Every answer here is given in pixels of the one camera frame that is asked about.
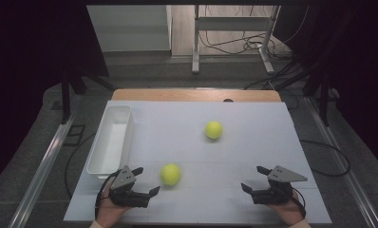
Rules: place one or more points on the yellow-green tennis ball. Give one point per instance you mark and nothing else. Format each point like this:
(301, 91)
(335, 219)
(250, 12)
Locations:
(213, 129)
(170, 174)

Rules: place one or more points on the black stand legs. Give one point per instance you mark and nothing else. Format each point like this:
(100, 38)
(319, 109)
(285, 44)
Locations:
(66, 98)
(323, 98)

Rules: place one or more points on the white plastic bin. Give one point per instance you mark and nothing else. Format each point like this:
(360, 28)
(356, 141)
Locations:
(109, 148)

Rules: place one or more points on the person's right hand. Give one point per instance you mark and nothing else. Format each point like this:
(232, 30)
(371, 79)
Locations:
(288, 212)

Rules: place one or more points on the dark round table grommet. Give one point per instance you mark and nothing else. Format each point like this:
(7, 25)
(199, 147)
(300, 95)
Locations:
(228, 100)

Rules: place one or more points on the dark curtain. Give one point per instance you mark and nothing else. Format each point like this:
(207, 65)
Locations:
(28, 63)
(358, 63)

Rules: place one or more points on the white table sheet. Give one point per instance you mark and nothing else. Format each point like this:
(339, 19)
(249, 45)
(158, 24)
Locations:
(228, 164)

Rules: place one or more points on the metal floor rail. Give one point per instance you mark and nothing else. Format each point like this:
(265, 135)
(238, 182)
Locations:
(345, 177)
(44, 167)

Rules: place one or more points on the white cabinet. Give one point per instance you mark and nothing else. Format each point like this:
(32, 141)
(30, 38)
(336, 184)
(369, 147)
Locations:
(130, 28)

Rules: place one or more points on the person's left hand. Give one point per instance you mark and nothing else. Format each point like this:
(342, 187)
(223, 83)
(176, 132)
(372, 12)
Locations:
(106, 212)

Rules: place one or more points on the grey metal stand frame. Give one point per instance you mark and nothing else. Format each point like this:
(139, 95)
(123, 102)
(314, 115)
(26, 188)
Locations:
(231, 23)

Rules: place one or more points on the wooden table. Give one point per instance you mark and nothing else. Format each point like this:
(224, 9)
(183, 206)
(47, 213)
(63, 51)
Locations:
(193, 95)

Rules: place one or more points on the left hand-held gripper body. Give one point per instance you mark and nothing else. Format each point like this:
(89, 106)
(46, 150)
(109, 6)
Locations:
(123, 193)

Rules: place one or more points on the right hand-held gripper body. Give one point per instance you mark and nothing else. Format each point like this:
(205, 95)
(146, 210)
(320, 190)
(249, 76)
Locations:
(279, 193)

